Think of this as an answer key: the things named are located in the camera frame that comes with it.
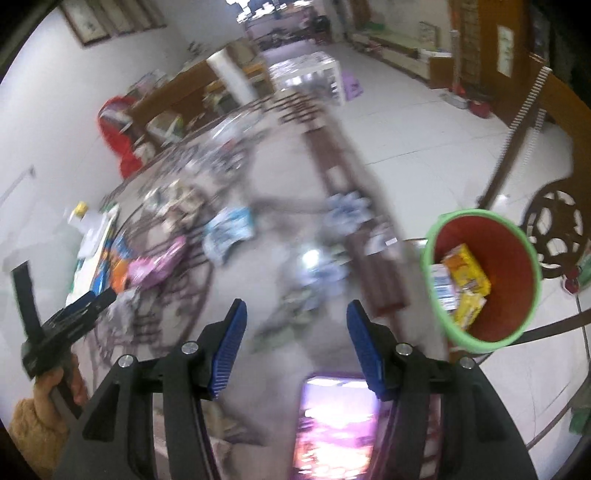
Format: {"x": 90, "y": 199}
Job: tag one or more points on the white coffee table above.
{"x": 304, "y": 74}

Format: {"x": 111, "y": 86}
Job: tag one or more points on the pink plastic wrapper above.
{"x": 154, "y": 263}

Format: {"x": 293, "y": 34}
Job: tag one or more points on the white drying rack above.
{"x": 152, "y": 129}

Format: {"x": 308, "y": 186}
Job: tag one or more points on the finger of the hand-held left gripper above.
{"x": 25, "y": 300}
{"x": 85, "y": 309}

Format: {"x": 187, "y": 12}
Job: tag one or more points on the white plastic stand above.
{"x": 97, "y": 230}

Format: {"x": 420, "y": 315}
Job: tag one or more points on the yellow tape roll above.
{"x": 81, "y": 209}

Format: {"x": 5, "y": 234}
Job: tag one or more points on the green rimmed red trash bin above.
{"x": 503, "y": 258}

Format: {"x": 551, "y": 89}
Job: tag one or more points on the short hanging scroll picture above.
{"x": 506, "y": 50}

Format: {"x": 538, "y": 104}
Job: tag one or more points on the low television cabinet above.
{"x": 401, "y": 50}

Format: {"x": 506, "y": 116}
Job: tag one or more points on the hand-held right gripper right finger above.
{"x": 369, "y": 355}

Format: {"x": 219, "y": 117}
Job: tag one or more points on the mop with dustpan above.
{"x": 455, "y": 83}

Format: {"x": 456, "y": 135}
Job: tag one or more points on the purple plastic stool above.
{"x": 351, "y": 87}

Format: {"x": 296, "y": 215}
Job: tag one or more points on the white plastic roll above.
{"x": 231, "y": 71}

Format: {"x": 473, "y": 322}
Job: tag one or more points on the white printed bag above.
{"x": 579, "y": 272}

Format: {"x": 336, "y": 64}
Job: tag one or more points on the person's left hand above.
{"x": 64, "y": 385}

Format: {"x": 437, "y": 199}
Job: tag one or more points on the white blue striped wrapper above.
{"x": 442, "y": 288}

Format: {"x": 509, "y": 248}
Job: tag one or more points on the carved wooden chair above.
{"x": 558, "y": 129}

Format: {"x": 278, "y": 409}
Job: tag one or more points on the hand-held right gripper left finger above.
{"x": 226, "y": 350}

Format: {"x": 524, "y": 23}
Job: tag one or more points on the red bucket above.
{"x": 480, "y": 108}

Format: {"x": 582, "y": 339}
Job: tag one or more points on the pale yellow snack packet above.
{"x": 471, "y": 311}

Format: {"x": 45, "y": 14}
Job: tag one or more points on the silver snack wrapper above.
{"x": 178, "y": 199}

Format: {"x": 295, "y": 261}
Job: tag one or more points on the orange snack wrapper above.
{"x": 113, "y": 265}

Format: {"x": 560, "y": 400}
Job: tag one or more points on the red cloth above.
{"x": 120, "y": 138}

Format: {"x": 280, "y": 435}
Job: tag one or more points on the large framed wall picture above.
{"x": 85, "y": 21}

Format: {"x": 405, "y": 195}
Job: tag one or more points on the smartphone with purple case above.
{"x": 334, "y": 424}

